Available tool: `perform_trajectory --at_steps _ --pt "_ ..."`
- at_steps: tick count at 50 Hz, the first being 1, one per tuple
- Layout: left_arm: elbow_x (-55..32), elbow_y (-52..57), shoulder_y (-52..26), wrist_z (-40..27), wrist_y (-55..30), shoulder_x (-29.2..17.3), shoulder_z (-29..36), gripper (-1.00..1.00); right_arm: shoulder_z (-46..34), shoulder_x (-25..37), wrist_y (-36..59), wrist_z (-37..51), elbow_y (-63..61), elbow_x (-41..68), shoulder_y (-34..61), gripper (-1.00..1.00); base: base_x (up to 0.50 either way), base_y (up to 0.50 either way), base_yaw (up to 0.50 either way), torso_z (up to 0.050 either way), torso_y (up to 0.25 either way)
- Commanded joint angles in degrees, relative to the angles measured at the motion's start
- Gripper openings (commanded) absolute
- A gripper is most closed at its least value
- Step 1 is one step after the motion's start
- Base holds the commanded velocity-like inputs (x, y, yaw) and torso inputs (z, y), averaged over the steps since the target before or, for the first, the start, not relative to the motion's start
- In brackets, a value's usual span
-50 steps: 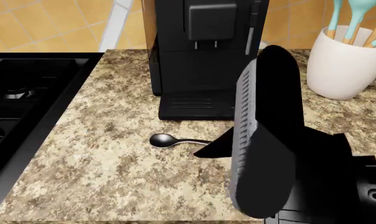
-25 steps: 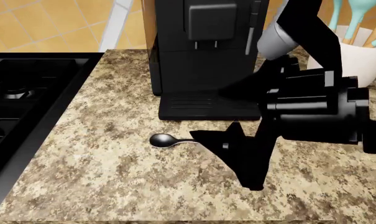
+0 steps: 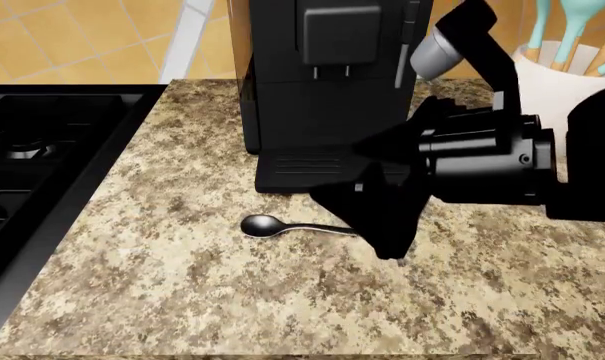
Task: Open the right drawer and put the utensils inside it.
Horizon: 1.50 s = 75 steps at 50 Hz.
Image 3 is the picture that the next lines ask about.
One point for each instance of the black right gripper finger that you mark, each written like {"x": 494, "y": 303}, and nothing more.
{"x": 402, "y": 138}
{"x": 382, "y": 217}

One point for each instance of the white utensil holder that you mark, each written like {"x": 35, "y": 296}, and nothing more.
{"x": 542, "y": 97}

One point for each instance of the black coffee machine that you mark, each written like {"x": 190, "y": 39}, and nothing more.
{"x": 327, "y": 93}

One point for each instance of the silver metal spoon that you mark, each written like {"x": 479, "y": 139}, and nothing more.
{"x": 262, "y": 226}

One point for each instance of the black gas cooktop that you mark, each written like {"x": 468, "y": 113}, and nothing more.
{"x": 47, "y": 168}

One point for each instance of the silver cooktop burner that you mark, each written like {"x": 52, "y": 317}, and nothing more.
{"x": 29, "y": 150}

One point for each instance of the grey wrist camera black bracket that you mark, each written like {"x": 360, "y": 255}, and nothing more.
{"x": 474, "y": 41}

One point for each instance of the white wall trim strip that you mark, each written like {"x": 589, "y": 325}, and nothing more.
{"x": 187, "y": 41}

